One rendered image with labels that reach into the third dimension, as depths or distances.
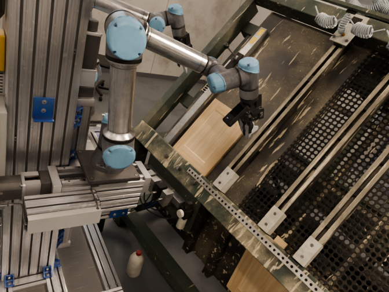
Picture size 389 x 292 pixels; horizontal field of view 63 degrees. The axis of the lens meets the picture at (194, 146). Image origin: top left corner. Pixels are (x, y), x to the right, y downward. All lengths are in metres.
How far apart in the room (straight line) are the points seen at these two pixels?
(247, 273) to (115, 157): 1.18
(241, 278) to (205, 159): 0.75
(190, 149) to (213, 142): 0.15
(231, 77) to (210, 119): 0.81
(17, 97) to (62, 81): 0.17
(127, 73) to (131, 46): 0.10
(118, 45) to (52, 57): 0.36
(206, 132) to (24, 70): 1.06
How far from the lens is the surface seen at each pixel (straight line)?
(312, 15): 2.08
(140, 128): 2.15
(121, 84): 1.07
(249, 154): 1.71
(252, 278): 2.03
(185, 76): 2.18
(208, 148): 1.88
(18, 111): 1.37
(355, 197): 1.61
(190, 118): 2.00
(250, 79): 1.21
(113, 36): 1.00
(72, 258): 2.13
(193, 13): 5.98
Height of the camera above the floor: 1.85
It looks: 27 degrees down
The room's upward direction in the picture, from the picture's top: 20 degrees clockwise
